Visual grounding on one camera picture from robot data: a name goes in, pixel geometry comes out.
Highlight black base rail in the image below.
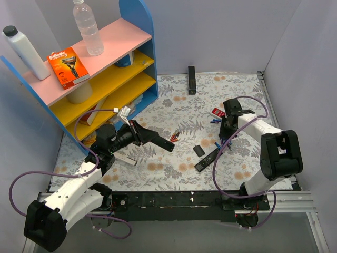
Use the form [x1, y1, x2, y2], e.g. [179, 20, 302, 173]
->
[86, 184, 272, 227]

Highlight blue battery near red remote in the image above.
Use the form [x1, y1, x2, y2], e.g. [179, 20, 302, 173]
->
[210, 119, 221, 124]

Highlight blue battery in pile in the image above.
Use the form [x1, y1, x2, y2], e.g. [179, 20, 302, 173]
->
[221, 139, 232, 150]

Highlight plain black remote control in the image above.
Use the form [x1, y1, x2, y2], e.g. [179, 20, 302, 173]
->
[151, 135, 175, 152]

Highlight black battery cover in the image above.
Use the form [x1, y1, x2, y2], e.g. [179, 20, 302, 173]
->
[193, 145, 205, 157]

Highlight white bottle black cap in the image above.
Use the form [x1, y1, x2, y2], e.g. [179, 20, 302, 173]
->
[2, 25, 51, 81]

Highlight tissue packs on shelf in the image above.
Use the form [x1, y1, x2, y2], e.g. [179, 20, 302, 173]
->
[80, 94, 143, 147]

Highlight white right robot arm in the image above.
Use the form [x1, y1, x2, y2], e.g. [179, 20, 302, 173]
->
[219, 98, 303, 210]

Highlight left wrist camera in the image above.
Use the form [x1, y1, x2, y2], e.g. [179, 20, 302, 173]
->
[113, 106, 131, 125]

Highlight red white remote control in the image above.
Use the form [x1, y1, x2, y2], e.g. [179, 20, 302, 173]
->
[210, 108, 226, 120]

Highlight blue pink yellow shelf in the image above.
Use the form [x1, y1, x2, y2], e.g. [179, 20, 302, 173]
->
[1, 1, 158, 140]

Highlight black remote with buttons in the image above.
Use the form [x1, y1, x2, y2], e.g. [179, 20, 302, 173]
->
[194, 149, 220, 172]

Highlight silver white remote control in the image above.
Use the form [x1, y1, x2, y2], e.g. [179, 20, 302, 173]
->
[114, 152, 137, 167]

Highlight orange razor box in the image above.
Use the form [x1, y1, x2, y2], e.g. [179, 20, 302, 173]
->
[47, 47, 90, 90]

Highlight black box at back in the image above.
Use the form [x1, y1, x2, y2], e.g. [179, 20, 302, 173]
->
[187, 65, 196, 95]

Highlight floral table mat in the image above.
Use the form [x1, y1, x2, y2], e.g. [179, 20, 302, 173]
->
[49, 73, 294, 192]

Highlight blue white can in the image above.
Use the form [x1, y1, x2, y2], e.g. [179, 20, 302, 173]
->
[114, 52, 134, 68]

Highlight clear plastic water bottle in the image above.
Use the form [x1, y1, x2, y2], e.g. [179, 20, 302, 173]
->
[73, 0, 104, 56]

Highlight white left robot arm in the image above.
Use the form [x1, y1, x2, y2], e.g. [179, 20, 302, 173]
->
[24, 120, 159, 252]

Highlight cream cylinder on shelf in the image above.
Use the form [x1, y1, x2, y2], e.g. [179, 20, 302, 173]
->
[66, 82, 93, 104]

